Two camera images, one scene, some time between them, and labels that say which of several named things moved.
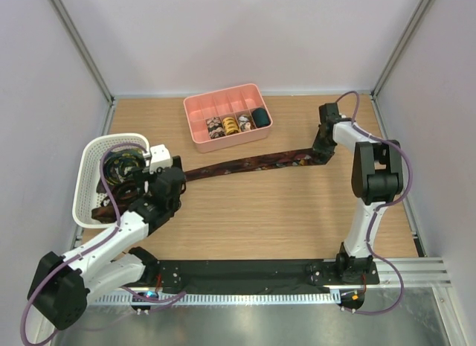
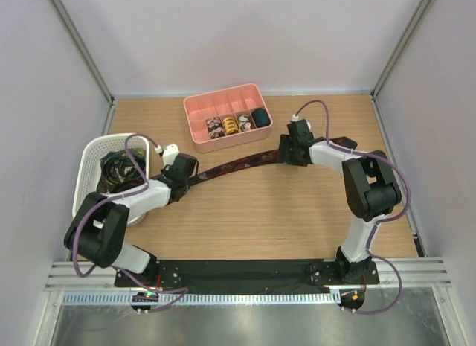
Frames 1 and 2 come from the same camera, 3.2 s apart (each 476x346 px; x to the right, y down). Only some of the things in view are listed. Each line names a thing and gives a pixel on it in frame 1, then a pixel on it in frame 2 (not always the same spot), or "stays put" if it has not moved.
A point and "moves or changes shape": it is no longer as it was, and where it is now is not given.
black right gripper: [325, 152] to [284, 155]
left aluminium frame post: [81, 44] stays put
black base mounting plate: [252, 276] stays put
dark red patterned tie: [302, 158] moves or changes shape
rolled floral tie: [215, 126] stays put
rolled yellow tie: [230, 126] stays put
